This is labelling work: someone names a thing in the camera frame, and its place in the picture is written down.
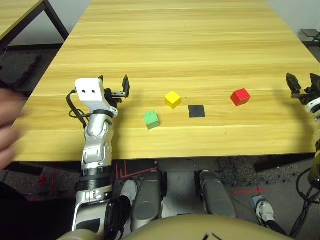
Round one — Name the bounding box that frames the olive robot torso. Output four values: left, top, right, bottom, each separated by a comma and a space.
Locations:
57, 214, 288, 240

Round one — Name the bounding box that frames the wooden side table black frame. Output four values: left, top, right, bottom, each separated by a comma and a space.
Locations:
0, 0, 70, 53

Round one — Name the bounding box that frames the black cable bundle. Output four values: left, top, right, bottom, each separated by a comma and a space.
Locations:
289, 168, 320, 238

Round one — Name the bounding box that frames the grey robot right leg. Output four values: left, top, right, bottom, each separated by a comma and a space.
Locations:
199, 170, 237, 219

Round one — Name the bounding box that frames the white bystander shoe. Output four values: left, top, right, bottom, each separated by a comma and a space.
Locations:
254, 199, 276, 228
119, 179, 138, 201

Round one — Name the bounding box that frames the green wooden block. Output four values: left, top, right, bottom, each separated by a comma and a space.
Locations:
142, 110, 160, 130

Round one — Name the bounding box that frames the grey floor pedal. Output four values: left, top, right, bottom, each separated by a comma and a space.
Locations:
251, 195, 265, 208

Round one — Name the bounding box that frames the blurred bystander hand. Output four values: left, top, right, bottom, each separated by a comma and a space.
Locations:
0, 88, 26, 172

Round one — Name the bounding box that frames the black tripod stand with tray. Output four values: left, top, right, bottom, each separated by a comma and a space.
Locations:
300, 28, 320, 44

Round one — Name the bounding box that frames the grey metal stand plate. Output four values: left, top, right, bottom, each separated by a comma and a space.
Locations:
159, 159, 207, 219

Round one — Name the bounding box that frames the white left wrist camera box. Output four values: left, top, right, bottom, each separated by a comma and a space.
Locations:
74, 77, 119, 118

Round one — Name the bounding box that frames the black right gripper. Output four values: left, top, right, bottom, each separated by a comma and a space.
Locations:
286, 72, 320, 106

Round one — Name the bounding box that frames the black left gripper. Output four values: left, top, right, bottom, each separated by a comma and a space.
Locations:
97, 74, 131, 107

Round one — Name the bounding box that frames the black foam floor mat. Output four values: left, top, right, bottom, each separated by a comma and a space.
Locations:
216, 156, 302, 188
0, 51, 43, 88

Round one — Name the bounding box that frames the black table frame bar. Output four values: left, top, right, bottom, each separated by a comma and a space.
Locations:
253, 154, 315, 173

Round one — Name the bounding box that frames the black square pad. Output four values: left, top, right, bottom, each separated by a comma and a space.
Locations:
188, 105, 206, 119

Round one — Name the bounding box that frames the grey robot leg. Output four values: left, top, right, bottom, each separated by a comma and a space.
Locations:
199, 170, 237, 219
130, 171, 162, 232

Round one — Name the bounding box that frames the red wooden block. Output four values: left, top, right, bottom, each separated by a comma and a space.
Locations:
230, 88, 252, 107

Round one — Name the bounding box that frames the yellow wooden block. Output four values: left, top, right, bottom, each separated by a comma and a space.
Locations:
164, 91, 182, 110

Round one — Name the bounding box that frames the red cross floor tape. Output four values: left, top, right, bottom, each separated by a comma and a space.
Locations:
233, 186, 268, 196

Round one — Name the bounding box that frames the red angled floor tape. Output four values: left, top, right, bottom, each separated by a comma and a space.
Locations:
114, 161, 154, 180

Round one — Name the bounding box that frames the grey robot left leg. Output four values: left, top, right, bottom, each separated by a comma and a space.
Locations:
130, 171, 162, 232

